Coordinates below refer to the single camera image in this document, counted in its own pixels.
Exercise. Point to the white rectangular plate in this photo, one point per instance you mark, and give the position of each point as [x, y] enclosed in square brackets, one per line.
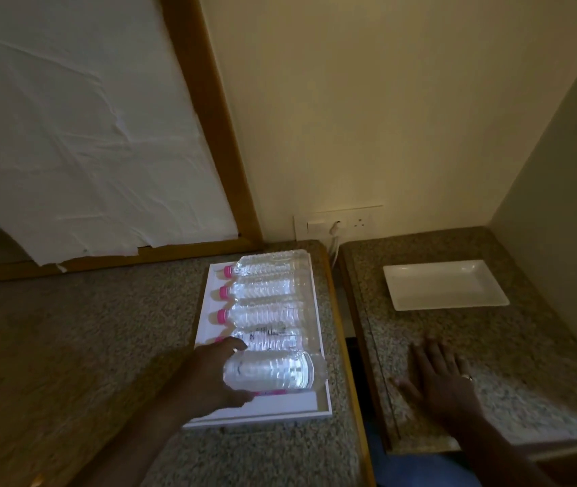
[443, 284]

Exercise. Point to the person's left forearm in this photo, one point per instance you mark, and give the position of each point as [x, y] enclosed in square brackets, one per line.
[138, 441]

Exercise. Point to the person's left thumb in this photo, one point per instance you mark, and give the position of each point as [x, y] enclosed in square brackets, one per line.
[241, 398]

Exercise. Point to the person's right thumb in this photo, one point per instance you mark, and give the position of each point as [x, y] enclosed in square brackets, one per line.
[404, 386]

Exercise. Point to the white wall socket plate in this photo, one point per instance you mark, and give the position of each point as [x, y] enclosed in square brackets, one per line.
[362, 223]

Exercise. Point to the clear plastic water bottle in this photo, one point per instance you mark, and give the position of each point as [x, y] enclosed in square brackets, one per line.
[268, 313]
[280, 339]
[268, 262]
[278, 370]
[265, 287]

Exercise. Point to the wrinkled white paper sheet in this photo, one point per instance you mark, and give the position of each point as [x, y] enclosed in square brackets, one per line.
[80, 126]

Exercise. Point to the person's right hand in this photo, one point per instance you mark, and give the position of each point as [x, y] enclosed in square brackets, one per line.
[445, 390]

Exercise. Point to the person's blue trouser leg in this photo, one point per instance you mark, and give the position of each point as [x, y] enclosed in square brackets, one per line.
[410, 466]

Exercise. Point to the person's left hand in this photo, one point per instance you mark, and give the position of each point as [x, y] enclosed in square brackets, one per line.
[203, 380]

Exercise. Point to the large white rectangular tray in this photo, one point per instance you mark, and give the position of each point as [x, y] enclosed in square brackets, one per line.
[288, 408]

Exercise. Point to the person's right forearm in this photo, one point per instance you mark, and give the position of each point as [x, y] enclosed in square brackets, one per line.
[501, 453]

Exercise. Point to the person's right middle finger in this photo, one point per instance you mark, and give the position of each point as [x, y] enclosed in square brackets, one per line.
[437, 353]

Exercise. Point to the wooden mirror frame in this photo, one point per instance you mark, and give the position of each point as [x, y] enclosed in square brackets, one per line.
[217, 121]

